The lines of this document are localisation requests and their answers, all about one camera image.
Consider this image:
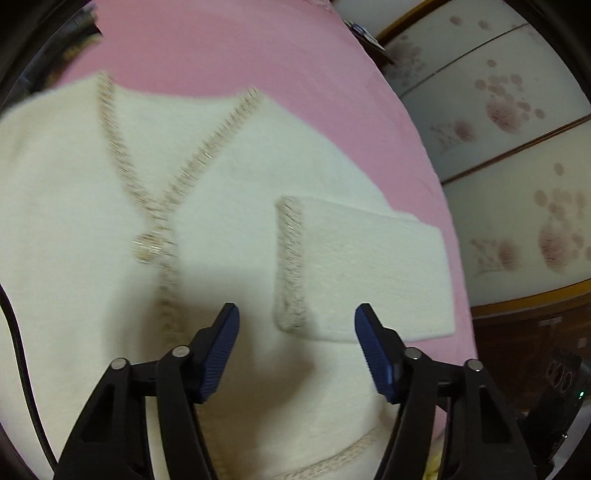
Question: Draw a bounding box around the white fuzzy cardigan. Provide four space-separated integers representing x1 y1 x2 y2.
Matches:
1 74 454 479

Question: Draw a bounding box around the floral sliding wardrobe door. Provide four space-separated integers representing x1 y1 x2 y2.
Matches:
380 1 590 311

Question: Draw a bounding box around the dark wooden nightstand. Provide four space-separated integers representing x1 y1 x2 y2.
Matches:
344 20 394 68

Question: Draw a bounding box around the pink bed sheet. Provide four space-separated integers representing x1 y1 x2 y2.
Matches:
55 0 479 444

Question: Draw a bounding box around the black cable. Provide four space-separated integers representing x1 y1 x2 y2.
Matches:
0 284 59 462

